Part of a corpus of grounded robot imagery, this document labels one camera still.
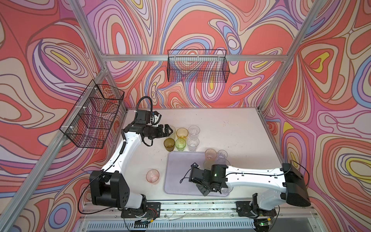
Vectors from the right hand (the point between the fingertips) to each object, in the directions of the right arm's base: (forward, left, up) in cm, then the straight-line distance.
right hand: (206, 189), depth 73 cm
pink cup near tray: (+10, +30, -5) cm, 32 cm away
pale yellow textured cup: (+33, +19, +2) cm, 38 cm away
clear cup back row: (+40, +4, -3) cm, 40 cm away
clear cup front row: (+31, +5, -4) cm, 32 cm away
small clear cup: (+21, -12, -3) cm, 25 cm away
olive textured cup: (+31, +21, -3) cm, 37 cm away
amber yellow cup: (+38, +12, -1) cm, 40 cm away
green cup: (+31, +14, -4) cm, 34 cm away
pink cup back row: (+22, -5, -4) cm, 23 cm away
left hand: (+28, +20, +13) cm, 37 cm away
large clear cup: (0, -11, -6) cm, 12 cm away
